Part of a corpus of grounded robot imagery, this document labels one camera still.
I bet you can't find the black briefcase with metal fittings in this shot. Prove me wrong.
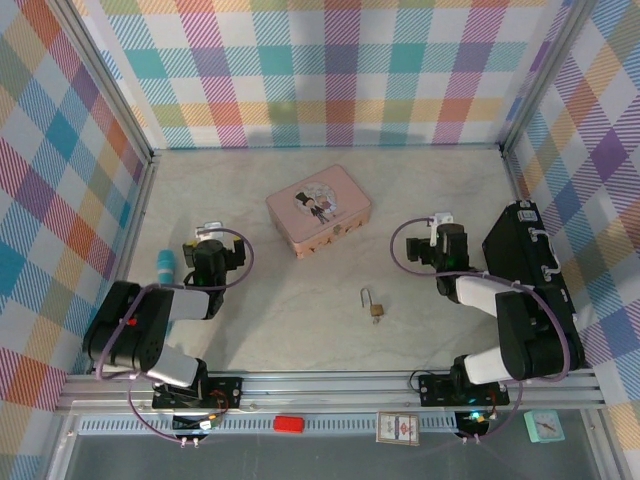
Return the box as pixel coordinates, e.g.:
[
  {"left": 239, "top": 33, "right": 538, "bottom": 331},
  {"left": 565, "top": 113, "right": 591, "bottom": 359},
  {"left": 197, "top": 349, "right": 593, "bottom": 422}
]
[{"left": 481, "top": 199, "right": 585, "bottom": 351}]

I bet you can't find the slotted grey cable duct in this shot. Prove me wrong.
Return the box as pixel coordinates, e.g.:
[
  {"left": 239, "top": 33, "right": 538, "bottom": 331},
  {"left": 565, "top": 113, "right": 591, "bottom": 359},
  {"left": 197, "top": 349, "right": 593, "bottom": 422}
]
[{"left": 77, "top": 417, "right": 461, "bottom": 436}]

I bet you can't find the aluminium frame post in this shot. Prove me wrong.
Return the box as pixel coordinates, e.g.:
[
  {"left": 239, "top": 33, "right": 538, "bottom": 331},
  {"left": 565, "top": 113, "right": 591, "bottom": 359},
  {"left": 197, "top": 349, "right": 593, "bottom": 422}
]
[
  {"left": 47, "top": 0, "right": 154, "bottom": 166},
  {"left": 499, "top": 0, "right": 597, "bottom": 157}
]

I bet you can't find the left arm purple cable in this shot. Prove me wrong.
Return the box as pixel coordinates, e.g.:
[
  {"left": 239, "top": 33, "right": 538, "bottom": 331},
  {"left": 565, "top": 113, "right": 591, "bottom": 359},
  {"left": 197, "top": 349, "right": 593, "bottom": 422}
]
[{"left": 94, "top": 227, "right": 257, "bottom": 446}]

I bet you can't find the teal cylindrical marker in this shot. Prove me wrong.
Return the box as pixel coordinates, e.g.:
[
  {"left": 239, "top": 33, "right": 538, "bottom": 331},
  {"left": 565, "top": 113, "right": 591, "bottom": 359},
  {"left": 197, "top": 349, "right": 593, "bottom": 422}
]
[{"left": 156, "top": 249, "right": 177, "bottom": 334}]

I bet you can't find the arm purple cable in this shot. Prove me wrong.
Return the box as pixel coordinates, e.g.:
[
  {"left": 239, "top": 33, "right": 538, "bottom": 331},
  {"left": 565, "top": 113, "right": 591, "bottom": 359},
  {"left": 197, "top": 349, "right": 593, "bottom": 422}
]
[
  {"left": 389, "top": 216, "right": 574, "bottom": 446},
  {"left": 94, "top": 227, "right": 257, "bottom": 446}
]

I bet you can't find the red rectangular brick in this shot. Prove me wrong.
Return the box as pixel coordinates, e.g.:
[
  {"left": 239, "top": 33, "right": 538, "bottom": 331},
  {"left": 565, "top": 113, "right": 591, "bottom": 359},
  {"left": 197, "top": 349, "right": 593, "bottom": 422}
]
[{"left": 273, "top": 414, "right": 306, "bottom": 434}]

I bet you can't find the pink cartoon tin box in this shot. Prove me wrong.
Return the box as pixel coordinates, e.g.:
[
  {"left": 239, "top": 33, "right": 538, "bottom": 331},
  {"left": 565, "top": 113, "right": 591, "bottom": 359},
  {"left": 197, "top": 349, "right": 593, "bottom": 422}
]
[{"left": 264, "top": 163, "right": 373, "bottom": 261}]

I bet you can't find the playing card deck box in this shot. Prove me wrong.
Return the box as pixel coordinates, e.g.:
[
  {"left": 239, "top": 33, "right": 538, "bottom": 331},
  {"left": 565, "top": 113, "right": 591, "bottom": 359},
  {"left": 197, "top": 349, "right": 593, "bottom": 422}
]
[{"left": 375, "top": 410, "right": 421, "bottom": 445}]

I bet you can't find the brass padlock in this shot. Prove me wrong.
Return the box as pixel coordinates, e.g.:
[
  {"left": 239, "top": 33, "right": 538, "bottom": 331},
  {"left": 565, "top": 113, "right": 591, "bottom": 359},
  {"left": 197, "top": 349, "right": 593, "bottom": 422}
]
[{"left": 359, "top": 286, "right": 387, "bottom": 319}]

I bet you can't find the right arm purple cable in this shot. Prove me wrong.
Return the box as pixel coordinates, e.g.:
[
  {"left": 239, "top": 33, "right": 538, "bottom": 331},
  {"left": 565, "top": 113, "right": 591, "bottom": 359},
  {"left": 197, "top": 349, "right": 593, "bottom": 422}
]
[{"left": 389, "top": 216, "right": 574, "bottom": 446}]

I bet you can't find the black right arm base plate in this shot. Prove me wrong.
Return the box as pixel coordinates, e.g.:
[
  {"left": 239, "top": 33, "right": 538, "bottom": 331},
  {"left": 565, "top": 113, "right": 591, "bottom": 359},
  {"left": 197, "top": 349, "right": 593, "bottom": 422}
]
[{"left": 417, "top": 374, "right": 511, "bottom": 407}]

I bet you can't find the mint green alarm clock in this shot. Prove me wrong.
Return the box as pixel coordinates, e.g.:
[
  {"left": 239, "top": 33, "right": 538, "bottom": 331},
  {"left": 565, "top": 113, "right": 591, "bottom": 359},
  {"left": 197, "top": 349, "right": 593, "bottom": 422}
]
[{"left": 523, "top": 409, "right": 566, "bottom": 444}]

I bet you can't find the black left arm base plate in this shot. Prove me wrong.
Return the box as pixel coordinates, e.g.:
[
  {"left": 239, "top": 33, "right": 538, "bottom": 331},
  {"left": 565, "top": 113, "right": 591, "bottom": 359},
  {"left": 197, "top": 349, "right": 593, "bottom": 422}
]
[{"left": 152, "top": 377, "right": 244, "bottom": 411}]

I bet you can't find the black controller board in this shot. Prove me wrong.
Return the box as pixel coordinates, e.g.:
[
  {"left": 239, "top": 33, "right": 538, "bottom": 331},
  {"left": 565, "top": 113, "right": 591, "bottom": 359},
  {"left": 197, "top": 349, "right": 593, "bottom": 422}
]
[
  {"left": 172, "top": 413, "right": 221, "bottom": 432},
  {"left": 454, "top": 410, "right": 490, "bottom": 432}
]

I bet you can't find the wide aluminium frame rail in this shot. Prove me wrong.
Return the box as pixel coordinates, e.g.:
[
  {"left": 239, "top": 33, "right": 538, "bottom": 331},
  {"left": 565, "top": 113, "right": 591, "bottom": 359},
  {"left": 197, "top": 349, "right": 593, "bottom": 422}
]
[{"left": 54, "top": 370, "right": 607, "bottom": 415}]

